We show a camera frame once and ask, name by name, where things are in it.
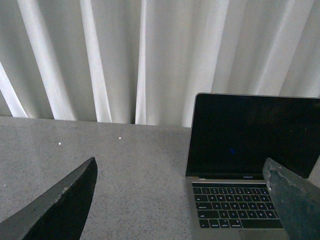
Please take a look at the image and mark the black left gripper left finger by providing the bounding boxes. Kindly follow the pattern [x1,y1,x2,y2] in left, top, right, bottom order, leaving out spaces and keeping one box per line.
[0,157,98,240]

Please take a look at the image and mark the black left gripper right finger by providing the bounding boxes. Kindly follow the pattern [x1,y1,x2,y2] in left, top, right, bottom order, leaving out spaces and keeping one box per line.
[262,158,320,240]

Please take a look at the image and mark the grey laptop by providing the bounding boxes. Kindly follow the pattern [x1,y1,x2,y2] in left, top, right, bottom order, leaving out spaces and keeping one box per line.
[185,93,320,240]

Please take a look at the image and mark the white pleated curtain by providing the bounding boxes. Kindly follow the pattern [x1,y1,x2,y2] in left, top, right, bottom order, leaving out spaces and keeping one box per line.
[0,0,320,127]

